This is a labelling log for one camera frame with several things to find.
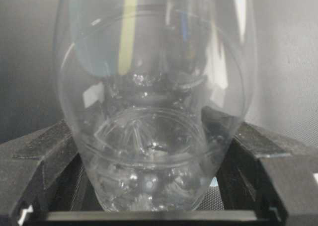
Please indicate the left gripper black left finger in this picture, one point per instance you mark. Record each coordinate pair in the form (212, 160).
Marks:
(42, 171)

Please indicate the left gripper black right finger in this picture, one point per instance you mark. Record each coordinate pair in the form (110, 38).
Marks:
(267, 179)

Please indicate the clear plastic bottle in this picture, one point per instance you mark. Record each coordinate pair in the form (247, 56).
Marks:
(153, 92)

